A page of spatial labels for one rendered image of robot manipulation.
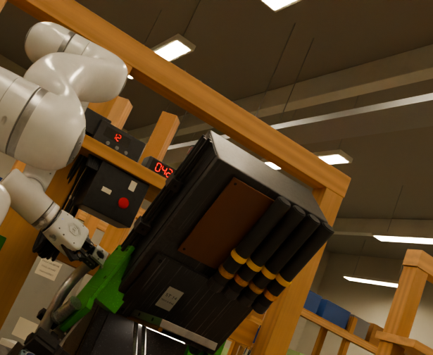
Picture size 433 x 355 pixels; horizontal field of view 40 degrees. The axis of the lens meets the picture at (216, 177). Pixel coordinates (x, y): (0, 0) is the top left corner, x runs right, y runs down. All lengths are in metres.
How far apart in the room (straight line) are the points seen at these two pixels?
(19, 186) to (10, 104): 0.68
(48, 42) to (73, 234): 0.55
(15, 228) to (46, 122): 0.98
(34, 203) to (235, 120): 0.86
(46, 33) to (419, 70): 5.12
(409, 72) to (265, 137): 4.12
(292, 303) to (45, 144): 1.51
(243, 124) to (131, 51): 0.48
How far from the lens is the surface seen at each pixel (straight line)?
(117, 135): 1.89
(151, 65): 2.08
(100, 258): 1.67
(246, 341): 2.30
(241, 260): 1.50
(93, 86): 1.26
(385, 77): 6.46
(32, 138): 0.94
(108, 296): 1.59
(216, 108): 2.14
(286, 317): 2.27
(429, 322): 12.73
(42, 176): 1.70
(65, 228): 1.63
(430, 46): 6.28
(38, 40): 1.33
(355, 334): 7.68
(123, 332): 1.78
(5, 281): 1.90
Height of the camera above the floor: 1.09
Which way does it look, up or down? 16 degrees up
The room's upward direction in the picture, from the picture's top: 23 degrees clockwise
